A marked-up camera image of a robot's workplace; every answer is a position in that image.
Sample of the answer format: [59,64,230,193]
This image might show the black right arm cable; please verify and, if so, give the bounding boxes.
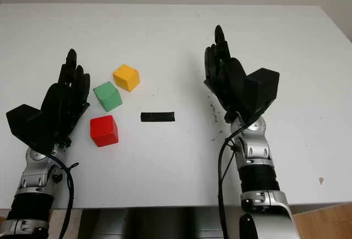
[217,118,245,239]

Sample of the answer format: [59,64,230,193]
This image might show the black tape strip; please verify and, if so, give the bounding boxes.
[140,111,176,123]

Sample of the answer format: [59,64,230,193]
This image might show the dark grey robot torso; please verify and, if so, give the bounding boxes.
[78,207,225,239]

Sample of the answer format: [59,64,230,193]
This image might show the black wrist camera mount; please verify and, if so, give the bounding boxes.
[243,68,281,126]
[5,103,60,154]

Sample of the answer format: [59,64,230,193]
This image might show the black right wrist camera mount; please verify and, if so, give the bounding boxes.
[243,68,281,126]

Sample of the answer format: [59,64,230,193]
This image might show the green wooden block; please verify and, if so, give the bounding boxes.
[93,81,123,113]

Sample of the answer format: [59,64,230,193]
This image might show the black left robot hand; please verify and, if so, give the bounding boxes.
[40,48,91,148]

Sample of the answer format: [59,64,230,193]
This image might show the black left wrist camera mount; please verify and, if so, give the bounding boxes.
[5,103,60,154]

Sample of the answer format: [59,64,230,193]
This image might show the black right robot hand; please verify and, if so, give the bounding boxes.
[203,24,250,123]

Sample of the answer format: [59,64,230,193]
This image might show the yellow wooden block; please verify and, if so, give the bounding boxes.
[113,64,140,93]

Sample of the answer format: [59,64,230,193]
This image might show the red wooden block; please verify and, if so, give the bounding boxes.
[90,115,119,148]

